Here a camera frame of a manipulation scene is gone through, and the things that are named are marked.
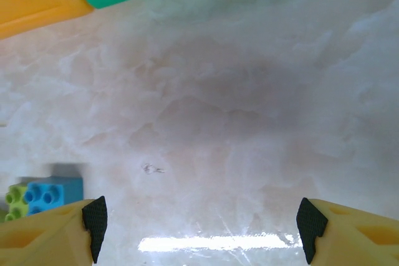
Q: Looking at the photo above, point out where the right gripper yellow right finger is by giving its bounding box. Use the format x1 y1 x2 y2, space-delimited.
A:
295 197 399 266

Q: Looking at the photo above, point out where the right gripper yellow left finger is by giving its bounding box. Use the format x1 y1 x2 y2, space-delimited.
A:
0 195 107 266

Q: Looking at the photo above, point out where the lime green lego brick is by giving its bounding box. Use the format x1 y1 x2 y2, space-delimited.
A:
4 183 31 222

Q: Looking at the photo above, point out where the light blue lego brick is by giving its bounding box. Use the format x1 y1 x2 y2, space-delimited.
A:
24 176 85 217

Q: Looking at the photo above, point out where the orange plastic container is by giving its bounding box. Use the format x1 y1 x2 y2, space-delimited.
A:
0 0 95 40

